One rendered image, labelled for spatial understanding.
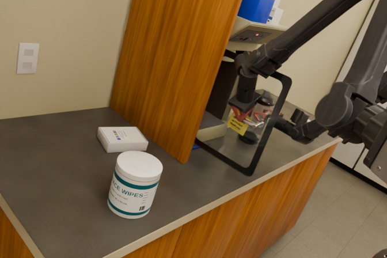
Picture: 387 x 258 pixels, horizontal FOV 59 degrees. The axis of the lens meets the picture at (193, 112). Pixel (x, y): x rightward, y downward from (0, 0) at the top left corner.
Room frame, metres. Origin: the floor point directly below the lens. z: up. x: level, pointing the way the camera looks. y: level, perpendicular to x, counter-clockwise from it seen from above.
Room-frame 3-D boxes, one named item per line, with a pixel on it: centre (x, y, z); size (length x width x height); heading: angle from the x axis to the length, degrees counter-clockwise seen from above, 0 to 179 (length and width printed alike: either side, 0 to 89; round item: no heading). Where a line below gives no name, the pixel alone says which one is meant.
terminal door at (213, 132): (1.18, -0.14, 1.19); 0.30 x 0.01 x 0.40; 61
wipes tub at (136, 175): (0.83, 0.10, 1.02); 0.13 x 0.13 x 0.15
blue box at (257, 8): (1.29, -0.08, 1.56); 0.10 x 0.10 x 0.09; 55
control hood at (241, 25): (1.36, -0.13, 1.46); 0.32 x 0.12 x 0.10; 145
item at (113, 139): (1.15, 0.23, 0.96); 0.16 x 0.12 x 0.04; 129
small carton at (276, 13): (1.42, -0.18, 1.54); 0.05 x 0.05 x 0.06; 47
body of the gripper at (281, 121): (1.49, -0.39, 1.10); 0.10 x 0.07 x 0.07; 144
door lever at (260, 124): (1.12, -0.19, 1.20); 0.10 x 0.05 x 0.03; 61
